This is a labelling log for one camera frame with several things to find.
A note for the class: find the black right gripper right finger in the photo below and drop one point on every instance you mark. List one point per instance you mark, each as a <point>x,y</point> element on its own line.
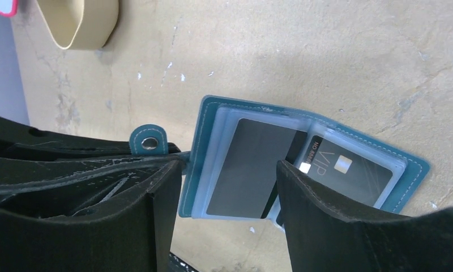
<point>327,231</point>

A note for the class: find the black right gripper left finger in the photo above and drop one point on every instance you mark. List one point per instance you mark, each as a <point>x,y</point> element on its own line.
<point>131,231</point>

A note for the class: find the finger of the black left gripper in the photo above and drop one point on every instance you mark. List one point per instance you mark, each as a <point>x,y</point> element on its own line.
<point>33,160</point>

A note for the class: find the black credit card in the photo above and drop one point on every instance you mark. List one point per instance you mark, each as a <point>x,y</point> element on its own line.
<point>354,170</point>
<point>246,181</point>

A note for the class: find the blue card holder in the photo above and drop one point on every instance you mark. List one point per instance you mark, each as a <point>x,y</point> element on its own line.
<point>216,123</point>

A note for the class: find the gold oval tin tray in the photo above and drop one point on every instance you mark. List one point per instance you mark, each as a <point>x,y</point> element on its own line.
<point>80,25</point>

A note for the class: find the pink framed whiteboard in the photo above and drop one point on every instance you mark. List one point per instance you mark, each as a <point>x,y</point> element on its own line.
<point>8,8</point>

